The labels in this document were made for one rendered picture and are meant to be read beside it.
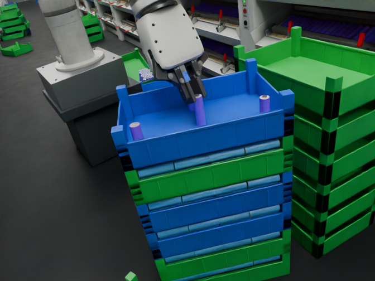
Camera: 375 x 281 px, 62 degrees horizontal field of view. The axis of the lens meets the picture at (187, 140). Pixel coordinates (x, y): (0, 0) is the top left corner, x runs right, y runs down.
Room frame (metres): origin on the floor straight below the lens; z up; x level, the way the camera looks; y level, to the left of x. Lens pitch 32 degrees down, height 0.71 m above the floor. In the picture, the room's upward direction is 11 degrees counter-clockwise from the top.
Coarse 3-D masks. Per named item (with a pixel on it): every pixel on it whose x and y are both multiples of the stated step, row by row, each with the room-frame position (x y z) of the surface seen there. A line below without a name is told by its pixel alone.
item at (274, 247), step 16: (272, 240) 0.45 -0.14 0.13; (288, 240) 0.45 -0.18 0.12; (208, 256) 0.44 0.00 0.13; (224, 256) 0.44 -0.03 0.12; (240, 256) 0.44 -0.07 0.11; (256, 256) 0.44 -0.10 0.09; (272, 256) 0.44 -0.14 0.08; (160, 272) 0.43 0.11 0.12; (176, 272) 0.43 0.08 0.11; (192, 272) 0.44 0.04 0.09
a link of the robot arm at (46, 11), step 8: (40, 0) 1.18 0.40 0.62; (48, 0) 1.17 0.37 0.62; (56, 0) 1.17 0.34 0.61; (64, 0) 1.18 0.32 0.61; (72, 0) 1.21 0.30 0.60; (40, 8) 1.20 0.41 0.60; (48, 8) 1.17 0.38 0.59; (56, 8) 1.17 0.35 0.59; (64, 8) 1.18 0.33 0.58; (72, 8) 1.20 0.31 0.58; (48, 16) 1.18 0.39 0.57
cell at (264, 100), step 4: (260, 96) 0.48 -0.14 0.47; (264, 96) 0.48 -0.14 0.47; (268, 96) 0.48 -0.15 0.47; (260, 100) 0.48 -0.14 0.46; (264, 100) 0.47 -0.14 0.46; (268, 100) 0.47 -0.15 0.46; (260, 104) 0.48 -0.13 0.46; (264, 104) 0.47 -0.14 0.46; (268, 104) 0.47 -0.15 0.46; (260, 108) 0.48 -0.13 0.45; (264, 108) 0.47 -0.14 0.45; (268, 108) 0.47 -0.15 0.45; (260, 112) 0.48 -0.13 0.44
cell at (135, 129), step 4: (132, 124) 0.47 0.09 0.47; (136, 124) 0.46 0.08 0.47; (132, 128) 0.46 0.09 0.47; (136, 128) 0.46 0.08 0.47; (140, 128) 0.46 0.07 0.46; (132, 132) 0.46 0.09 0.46; (136, 132) 0.46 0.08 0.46; (140, 132) 0.46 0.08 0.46; (132, 136) 0.46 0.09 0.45; (136, 136) 0.46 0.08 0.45; (140, 136) 0.46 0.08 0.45
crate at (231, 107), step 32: (256, 64) 0.63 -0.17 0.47; (128, 96) 0.62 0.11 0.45; (160, 96) 0.63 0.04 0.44; (224, 96) 0.64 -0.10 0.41; (256, 96) 0.61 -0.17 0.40; (288, 96) 0.45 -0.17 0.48; (128, 128) 0.58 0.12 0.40; (160, 128) 0.55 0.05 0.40; (192, 128) 0.44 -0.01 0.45; (224, 128) 0.44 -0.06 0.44; (256, 128) 0.44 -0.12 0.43; (288, 128) 0.45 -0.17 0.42; (128, 160) 0.43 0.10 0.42; (160, 160) 0.44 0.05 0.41
